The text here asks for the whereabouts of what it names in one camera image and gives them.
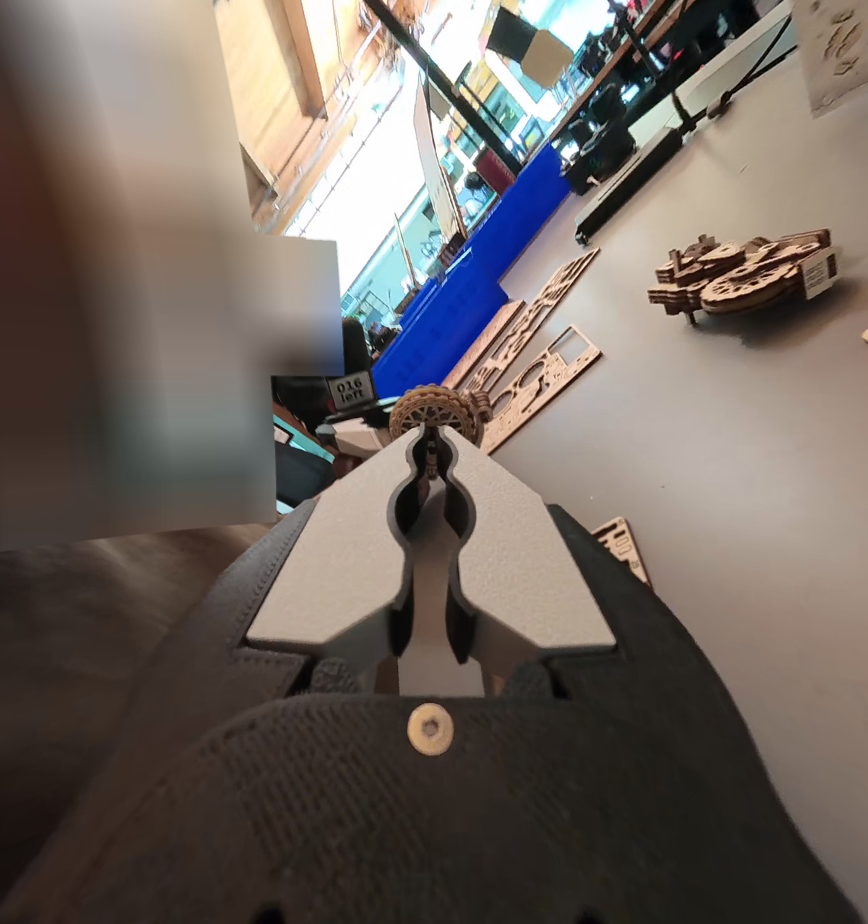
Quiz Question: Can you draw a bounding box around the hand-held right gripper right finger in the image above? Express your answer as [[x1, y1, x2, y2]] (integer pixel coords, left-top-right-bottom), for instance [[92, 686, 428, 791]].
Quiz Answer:
[[438, 424, 617, 680]]

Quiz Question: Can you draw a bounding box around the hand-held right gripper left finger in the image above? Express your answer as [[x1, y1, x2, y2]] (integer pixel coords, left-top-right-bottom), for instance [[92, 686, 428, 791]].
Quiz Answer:
[[246, 424, 428, 680]]

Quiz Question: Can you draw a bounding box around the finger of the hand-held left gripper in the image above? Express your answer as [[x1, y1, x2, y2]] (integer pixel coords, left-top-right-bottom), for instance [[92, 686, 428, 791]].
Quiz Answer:
[[330, 422, 394, 463]]

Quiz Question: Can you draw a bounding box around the wooden gear wheel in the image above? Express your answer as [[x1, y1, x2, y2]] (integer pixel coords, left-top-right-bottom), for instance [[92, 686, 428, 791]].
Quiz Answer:
[[389, 386, 494, 479]]

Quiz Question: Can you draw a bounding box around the grey desk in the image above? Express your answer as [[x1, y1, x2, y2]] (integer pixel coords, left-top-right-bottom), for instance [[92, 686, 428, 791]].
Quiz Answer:
[[405, 43, 868, 924]]

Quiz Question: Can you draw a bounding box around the small wooden sheet offcut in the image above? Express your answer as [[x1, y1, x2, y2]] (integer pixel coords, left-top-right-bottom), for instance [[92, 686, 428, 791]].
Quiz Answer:
[[591, 517, 653, 590]]

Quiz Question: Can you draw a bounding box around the brown wooden puzzle sheet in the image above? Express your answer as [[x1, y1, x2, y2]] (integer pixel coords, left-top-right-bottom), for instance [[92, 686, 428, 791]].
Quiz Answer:
[[441, 299, 529, 391]]

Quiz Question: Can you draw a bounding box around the blue partition board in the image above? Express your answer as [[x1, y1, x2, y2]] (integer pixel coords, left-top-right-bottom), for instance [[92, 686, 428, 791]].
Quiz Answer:
[[371, 141, 573, 399]]

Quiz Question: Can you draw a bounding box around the wooden puzzle sheet with window cutout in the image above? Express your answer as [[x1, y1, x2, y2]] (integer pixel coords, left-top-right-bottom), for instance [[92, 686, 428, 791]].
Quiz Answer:
[[480, 325, 602, 456]]

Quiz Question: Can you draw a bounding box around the long wooden puzzle sheet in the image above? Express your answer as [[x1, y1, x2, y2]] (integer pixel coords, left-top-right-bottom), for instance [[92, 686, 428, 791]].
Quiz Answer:
[[457, 247, 601, 394]]

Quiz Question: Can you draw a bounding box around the dark cloth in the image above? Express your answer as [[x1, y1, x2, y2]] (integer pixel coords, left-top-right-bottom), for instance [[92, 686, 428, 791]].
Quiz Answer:
[[0, 526, 312, 924]]

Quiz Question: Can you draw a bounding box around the black ceiling beam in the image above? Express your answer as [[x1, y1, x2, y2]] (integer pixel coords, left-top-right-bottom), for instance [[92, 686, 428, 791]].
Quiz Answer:
[[363, 0, 523, 176]]

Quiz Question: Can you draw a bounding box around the black flat bar device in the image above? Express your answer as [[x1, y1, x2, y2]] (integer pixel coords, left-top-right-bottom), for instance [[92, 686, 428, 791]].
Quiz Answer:
[[574, 128, 686, 246]]

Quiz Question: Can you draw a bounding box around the wooden gear model assembly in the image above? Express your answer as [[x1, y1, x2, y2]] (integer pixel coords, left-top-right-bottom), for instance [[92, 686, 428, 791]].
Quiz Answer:
[[648, 229, 838, 327]]

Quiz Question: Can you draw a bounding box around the white flat box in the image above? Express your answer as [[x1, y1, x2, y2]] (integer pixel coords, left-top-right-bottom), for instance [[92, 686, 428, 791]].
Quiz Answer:
[[674, 0, 797, 111]]

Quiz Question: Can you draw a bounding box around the printed instruction sheet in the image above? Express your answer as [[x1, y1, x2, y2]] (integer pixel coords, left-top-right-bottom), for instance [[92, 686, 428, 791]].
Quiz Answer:
[[795, 0, 868, 121]]

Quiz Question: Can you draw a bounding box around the black cable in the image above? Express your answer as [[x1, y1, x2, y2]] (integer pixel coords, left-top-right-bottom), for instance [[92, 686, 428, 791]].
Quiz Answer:
[[618, 14, 796, 138]]

